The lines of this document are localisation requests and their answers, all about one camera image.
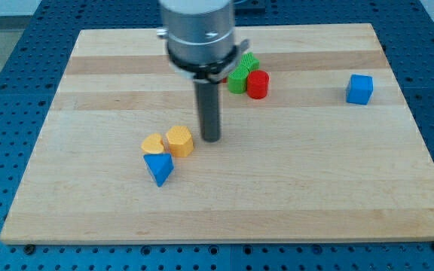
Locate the yellow hexagon block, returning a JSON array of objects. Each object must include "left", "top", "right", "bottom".
[{"left": 166, "top": 126, "right": 194, "bottom": 157}]

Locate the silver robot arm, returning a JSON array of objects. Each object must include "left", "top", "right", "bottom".
[{"left": 157, "top": 0, "right": 249, "bottom": 84}]

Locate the blue triangle block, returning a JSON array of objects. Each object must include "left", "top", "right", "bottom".
[{"left": 143, "top": 153, "right": 174, "bottom": 187}]

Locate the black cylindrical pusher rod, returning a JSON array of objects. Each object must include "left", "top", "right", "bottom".
[{"left": 194, "top": 83, "right": 221, "bottom": 142}]

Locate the green rounded block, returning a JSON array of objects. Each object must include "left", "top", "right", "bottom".
[{"left": 227, "top": 66, "right": 249, "bottom": 94}]

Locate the yellow heart block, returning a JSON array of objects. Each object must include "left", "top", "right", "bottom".
[{"left": 140, "top": 133, "right": 165, "bottom": 154}]

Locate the red cylinder block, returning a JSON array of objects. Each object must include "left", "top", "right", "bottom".
[{"left": 246, "top": 70, "right": 270, "bottom": 99}]

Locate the green star block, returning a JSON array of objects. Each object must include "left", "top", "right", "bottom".
[{"left": 240, "top": 52, "right": 260, "bottom": 72}]

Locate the wooden board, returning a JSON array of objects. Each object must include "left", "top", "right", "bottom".
[{"left": 0, "top": 23, "right": 434, "bottom": 245}]

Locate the blue cube block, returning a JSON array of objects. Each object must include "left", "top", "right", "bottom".
[{"left": 346, "top": 75, "right": 374, "bottom": 105}]

